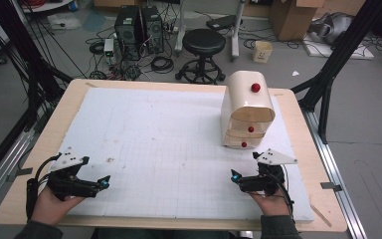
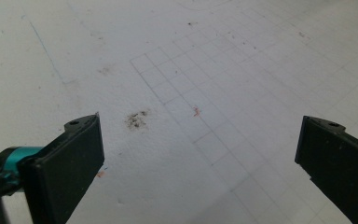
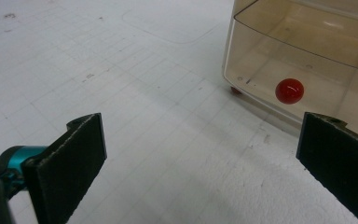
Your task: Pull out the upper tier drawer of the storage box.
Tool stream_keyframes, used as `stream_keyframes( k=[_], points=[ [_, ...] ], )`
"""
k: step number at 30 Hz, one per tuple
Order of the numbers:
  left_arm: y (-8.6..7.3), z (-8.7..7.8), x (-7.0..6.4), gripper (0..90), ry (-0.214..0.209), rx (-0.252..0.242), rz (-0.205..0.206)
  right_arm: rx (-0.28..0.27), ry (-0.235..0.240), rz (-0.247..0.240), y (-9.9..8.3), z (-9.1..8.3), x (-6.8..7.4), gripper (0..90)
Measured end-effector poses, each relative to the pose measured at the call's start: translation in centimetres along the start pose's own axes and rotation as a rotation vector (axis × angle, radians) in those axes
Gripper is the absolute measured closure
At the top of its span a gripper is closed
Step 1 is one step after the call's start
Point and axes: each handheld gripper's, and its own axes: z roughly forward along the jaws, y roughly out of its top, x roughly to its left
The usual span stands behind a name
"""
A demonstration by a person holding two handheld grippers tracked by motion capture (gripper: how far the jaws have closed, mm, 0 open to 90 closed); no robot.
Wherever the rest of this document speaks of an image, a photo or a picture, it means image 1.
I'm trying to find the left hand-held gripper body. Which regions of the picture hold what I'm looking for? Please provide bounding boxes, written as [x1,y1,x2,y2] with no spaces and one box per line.
[46,145,101,201]

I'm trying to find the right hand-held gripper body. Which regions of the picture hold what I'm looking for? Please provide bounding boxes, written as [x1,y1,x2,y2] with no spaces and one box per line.
[240,148,298,197]

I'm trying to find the person's right hand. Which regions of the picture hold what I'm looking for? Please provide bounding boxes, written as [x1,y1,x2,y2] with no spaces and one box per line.
[248,189,292,217]

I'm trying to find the person's left hand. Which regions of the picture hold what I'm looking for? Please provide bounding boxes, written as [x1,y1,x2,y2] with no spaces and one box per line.
[30,185,86,227]

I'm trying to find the grey metal clip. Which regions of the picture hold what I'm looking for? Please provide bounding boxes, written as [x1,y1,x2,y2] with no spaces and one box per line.
[5,166,34,183]
[319,181,343,193]

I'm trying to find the white foam board mat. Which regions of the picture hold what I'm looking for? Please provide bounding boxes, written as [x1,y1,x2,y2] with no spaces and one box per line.
[53,87,315,223]

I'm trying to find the cream drawer cabinet red knobs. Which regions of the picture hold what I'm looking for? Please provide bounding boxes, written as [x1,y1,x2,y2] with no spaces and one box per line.
[220,70,277,149]

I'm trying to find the small beige bin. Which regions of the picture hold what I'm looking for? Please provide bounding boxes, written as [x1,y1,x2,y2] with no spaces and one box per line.
[252,40,274,65]

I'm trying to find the small white power box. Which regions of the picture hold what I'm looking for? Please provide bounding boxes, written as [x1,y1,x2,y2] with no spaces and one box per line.
[102,38,115,58]

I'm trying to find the black round stool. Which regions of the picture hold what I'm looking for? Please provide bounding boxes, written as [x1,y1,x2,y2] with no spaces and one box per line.
[174,28,228,85]

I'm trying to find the white stand leg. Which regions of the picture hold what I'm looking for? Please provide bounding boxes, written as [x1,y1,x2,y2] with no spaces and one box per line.
[230,0,247,62]
[174,0,187,56]

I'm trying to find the black flat device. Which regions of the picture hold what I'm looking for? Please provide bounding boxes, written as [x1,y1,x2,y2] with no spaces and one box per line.
[205,14,243,32]

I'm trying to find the black computer tower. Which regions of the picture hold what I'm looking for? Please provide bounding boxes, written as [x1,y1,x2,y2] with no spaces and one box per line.
[113,5,144,62]
[141,5,165,55]

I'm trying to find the white flat board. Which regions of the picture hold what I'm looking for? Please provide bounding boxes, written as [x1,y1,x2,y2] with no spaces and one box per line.
[302,34,376,61]

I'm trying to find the large cardboard box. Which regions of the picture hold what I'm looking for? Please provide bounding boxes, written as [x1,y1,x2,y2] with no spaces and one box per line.
[268,0,326,42]

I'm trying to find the grey silver bag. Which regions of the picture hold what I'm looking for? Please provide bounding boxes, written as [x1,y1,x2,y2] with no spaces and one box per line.
[307,12,355,46]

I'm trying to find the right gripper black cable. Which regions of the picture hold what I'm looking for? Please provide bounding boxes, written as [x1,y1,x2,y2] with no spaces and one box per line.
[268,164,296,221]

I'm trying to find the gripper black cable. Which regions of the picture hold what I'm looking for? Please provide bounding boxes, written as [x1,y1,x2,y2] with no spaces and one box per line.
[268,164,296,221]
[25,151,63,221]

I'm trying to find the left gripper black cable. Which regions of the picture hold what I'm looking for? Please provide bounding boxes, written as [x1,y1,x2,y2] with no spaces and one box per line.
[25,151,63,221]

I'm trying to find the aluminium rail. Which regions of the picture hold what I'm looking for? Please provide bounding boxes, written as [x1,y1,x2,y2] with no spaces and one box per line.
[0,129,37,218]
[302,109,368,239]

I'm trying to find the black metal frame stand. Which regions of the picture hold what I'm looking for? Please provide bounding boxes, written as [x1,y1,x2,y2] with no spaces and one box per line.
[290,0,382,144]
[0,0,75,188]

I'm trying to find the black coiled cable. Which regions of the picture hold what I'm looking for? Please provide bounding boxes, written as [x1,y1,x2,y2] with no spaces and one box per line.
[150,55,175,75]

